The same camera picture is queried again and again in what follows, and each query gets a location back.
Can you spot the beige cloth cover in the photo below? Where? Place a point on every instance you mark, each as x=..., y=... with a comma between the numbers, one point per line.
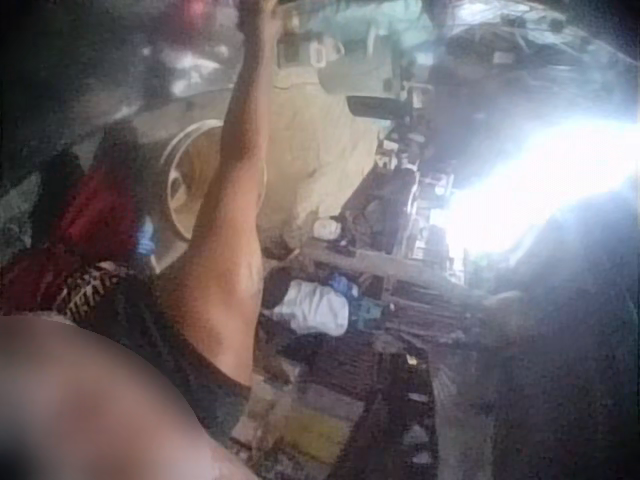
x=320, y=150

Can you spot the blue plastic item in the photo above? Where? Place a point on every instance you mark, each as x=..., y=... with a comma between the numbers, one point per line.
x=147, y=239

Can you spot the white cup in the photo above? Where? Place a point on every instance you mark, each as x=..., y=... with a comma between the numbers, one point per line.
x=325, y=52

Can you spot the person's right fingers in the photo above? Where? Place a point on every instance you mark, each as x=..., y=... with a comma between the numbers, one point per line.
x=272, y=9

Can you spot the black box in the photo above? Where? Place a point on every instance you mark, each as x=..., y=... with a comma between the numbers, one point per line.
x=371, y=106

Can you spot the person's right hand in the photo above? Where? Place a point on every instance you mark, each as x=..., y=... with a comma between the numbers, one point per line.
x=257, y=15

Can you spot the white cloth bundle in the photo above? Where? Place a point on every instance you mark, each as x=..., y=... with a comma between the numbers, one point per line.
x=312, y=307

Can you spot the cluttered wooden shelf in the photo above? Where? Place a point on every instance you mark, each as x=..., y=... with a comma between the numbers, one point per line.
x=400, y=240

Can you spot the cream table fan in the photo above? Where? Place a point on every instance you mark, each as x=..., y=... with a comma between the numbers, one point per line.
x=187, y=175

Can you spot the red cloth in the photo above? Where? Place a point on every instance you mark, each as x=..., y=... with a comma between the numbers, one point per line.
x=97, y=210

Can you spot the white jar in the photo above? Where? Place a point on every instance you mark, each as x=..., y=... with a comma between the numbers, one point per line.
x=327, y=229

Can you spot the teal cloth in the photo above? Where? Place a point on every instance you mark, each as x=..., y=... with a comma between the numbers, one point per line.
x=365, y=20

